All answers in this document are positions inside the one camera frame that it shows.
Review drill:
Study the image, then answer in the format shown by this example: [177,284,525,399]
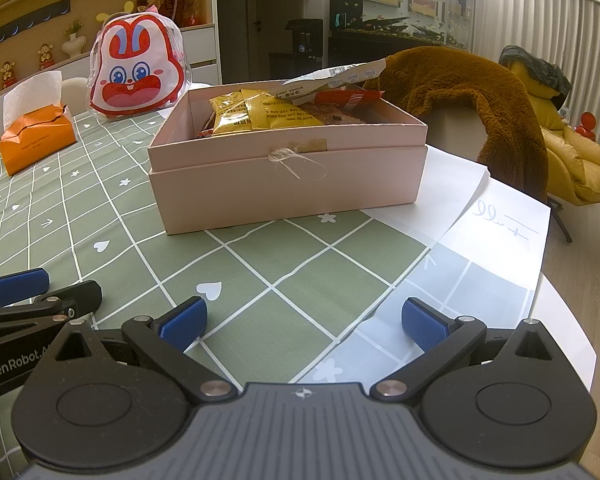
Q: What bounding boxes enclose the handwritten white paper sheet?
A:
[432,180,552,293]

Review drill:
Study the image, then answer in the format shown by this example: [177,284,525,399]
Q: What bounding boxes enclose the orange tissue box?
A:
[0,70,78,177]

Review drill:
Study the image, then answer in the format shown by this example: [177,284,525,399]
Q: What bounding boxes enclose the white vase with flowers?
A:
[61,19,89,59]

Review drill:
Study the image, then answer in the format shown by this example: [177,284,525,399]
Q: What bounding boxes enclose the white dining chair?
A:
[61,77,92,100]

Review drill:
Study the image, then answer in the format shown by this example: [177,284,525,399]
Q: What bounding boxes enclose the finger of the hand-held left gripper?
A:
[0,267,50,308]
[0,280,103,327]

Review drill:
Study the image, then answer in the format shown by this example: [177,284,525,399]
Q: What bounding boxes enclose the white curtain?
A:
[475,0,600,158]

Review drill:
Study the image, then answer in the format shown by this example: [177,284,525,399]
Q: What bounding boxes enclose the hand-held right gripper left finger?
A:
[47,296,238,403]

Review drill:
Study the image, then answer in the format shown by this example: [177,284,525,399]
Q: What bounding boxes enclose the yellow armchair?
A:
[499,55,600,207]

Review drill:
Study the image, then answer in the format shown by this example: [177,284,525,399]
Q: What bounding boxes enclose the red toy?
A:
[574,111,599,139]

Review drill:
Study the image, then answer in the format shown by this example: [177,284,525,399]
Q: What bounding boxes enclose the fish tank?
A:
[329,0,474,52]

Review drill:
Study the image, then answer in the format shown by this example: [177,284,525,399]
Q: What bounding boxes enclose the grey cloth on armchair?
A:
[499,44,572,97]

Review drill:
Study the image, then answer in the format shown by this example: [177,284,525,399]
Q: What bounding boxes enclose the black coffee machine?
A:
[284,18,327,57]

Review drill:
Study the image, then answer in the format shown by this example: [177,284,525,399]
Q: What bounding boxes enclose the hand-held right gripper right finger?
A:
[367,297,561,403]

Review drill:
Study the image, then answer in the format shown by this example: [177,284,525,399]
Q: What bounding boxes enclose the white snack packet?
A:
[280,57,389,103]

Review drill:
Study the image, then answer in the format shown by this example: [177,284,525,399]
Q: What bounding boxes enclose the brown fleece cloth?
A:
[380,46,551,204]

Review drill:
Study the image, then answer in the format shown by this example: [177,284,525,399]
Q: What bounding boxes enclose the green grid tablecloth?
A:
[0,105,538,461]

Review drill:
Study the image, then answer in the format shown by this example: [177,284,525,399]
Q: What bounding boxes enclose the pink cardboard box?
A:
[147,82,429,236]

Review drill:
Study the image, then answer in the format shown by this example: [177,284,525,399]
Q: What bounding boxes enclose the black curved wall strip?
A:
[0,0,74,49]

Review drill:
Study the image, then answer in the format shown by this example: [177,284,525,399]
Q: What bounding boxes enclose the red white rabbit bag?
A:
[87,6,192,122]

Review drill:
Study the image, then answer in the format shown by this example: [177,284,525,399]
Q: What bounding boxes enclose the plush toys on shelf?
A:
[129,0,202,29]

